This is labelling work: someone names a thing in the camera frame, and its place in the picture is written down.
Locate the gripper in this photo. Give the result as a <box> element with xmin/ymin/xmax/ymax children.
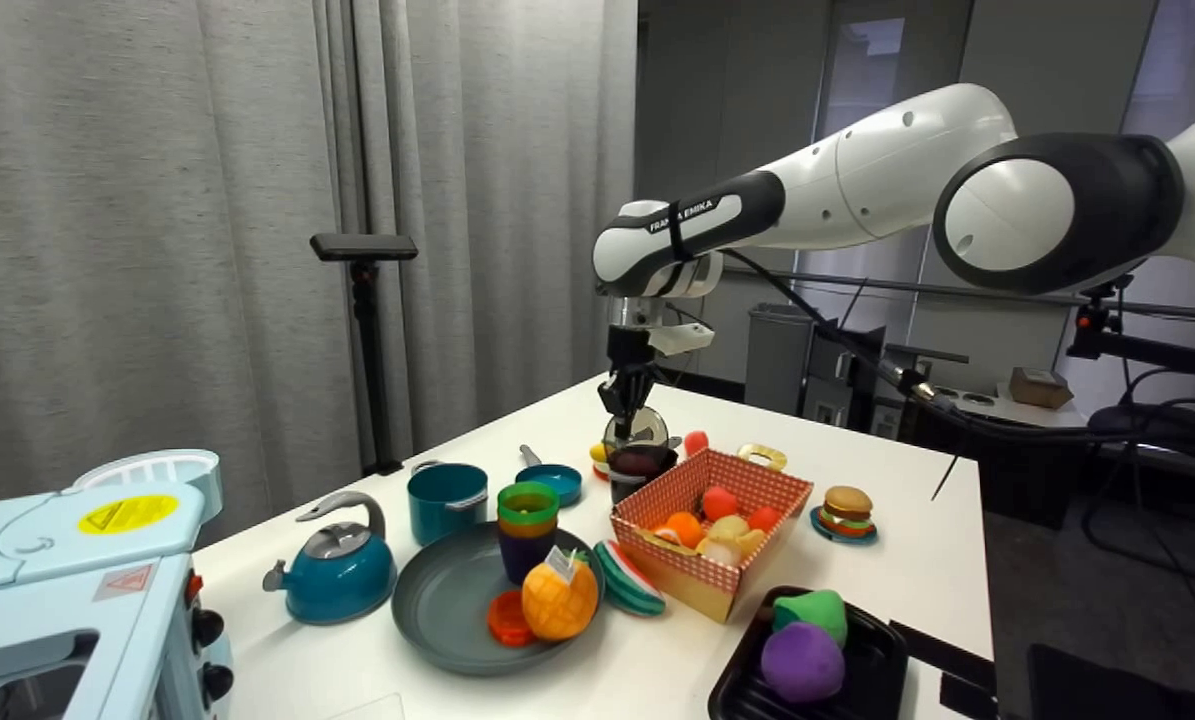
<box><xmin>597</xmin><ymin>325</ymin><xmax>659</xmax><ymax>437</ymax></box>

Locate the glass pot lid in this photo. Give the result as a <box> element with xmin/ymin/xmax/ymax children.
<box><xmin>602</xmin><ymin>407</ymin><xmax>671</xmax><ymax>453</ymax></box>

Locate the red checkered cardboard box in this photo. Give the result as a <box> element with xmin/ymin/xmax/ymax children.
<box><xmin>610</xmin><ymin>447</ymin><xmax>816</xmax><ymax>625</ymax></box>

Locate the teal toy pot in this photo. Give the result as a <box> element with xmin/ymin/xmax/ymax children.
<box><xmin>406</xmin><ymin>459</ymin><xmax>491</xmax><ymax>548</ymax></box>

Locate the small cardboard box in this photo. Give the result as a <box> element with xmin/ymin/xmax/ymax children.
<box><xmin>1008</xmin><ymin>366</ymin><xmax>1076</xmax><ymax>410</ymax></box>

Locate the small teal toy pan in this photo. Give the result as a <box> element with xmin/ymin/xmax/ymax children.
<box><xmin>514</xmin><ymin>444</ymin><xmax>585</xmax><ymax>509</ymax></box>

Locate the grey bin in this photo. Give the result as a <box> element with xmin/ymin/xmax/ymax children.
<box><xmin>743</xmin><ymin>302</ymin><xmax>819</xmax><ymax>417</ymax></box>

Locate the stack of colourful cups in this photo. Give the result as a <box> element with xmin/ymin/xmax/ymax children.
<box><xmin>496</xmin><ymin>481</ymin><xmax>561</xmax><ymax>587</ymax></box>

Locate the pale yellow toy food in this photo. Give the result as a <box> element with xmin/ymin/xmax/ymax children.
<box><xmin>696</xmin><ymin>514</ymin><xmax>767</xmax><ymax>569</ymax></box>

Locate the toy watermelon slice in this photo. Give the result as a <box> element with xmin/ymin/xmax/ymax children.
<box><xmin>592</xmin><ymin>539</ymin><xmax>667</xmax><ymax>618</ymax></box>

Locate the toy pineapple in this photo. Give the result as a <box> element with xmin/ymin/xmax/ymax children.
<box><xmin>521</xmin><ymin>547</ymin><xmax>601</xmax><ymax>644</ymax></box>

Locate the small teal plate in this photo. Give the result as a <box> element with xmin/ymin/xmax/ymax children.
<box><xmin>809</xmin><ymin>505</ymin><xmax>880</xmax><ymax>547</ymax></box>

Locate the toy burger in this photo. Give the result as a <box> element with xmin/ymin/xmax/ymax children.
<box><xmin>818</xmin><ymin>485</ymin><xmax>876</xmax><ymax>538</ymax></box>

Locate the orange toy slice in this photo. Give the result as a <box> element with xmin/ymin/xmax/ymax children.
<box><xmin>486</xmin><ymin>589</ymin><xmax>537</xmax><ymax>649</ymax></box>

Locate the grey plate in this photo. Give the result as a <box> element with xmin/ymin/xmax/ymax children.
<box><xmin>390</xmin><ymin>520</ymin><xmax>607</xmax><ymax>677</ymax></box>

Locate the green toy vegetable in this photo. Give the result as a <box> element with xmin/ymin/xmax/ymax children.
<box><xmin>771</xmin><ymin>589</ymin><xmax>849</xmax><ymax>647</ymax></box>

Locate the purple toy vegetable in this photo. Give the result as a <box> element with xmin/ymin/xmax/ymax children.
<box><xmin>759</xmin><ymin>621</ymin><xmax>847</xmax><ymax>705</ymax></box>

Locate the teal toy kettle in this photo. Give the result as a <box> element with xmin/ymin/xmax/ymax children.
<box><xmin>262</xmin><ymin>490</ymin><xmax>399</xmax><ymax>627</ymax></box>

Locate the black tray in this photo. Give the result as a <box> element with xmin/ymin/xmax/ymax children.
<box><xmin>706</xmin><ymin>585</ymin><xmax>909</xmax><ymax>720</ymax></box>

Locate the grey curtain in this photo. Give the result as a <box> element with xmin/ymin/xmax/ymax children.
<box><xmin>0</xmin><ymin>0</ymin><xmax>639</xmax><ymax>513</ymax></box>

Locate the light blue toy kitchen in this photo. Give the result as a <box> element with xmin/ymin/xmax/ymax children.
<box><xmin>0</xmin><ymin>449</ymin><xmax>237</xmax><ymax>720</ymax></box>

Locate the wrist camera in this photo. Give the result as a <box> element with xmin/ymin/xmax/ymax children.
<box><xmin>647</xmin><ymin>321</ymin><xmax>716</xmax><ymax>358</ymax></box>

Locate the camera on mount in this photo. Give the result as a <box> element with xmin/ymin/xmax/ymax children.
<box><xmin>308</xmin><ymin>232</ymin><xmax>421</xmax><ymax>478</ymax></box>

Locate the black cable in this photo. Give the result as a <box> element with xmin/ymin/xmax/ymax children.
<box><xmin>722</xmin><ymin>248</ymin><xmax>1195</xmax><ymax>471</ymax></box>

